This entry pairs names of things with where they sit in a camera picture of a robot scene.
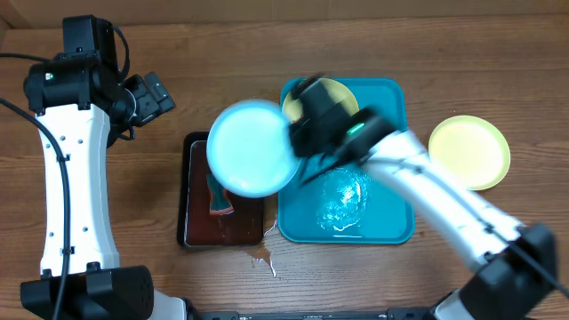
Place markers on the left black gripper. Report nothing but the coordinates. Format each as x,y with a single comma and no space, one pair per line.
158,104

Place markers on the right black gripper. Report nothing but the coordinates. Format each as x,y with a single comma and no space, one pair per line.
305,116

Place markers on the yellow-green plate with sauce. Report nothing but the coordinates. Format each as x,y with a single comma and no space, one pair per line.
339,93

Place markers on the light blue plate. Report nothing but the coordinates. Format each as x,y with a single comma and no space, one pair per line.
249,151

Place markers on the green and orange sponge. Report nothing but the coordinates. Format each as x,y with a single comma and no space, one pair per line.
219,202

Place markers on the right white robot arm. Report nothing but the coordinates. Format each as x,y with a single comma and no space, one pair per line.
514,267

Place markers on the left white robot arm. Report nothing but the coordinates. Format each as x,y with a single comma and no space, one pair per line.
83,101

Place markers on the teal plastic serving tray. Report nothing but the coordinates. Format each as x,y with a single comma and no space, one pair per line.
345,205

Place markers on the black rectangular wash tray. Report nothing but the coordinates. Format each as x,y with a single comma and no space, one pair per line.
196,226

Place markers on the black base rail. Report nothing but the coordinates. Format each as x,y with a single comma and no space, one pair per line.
419,313

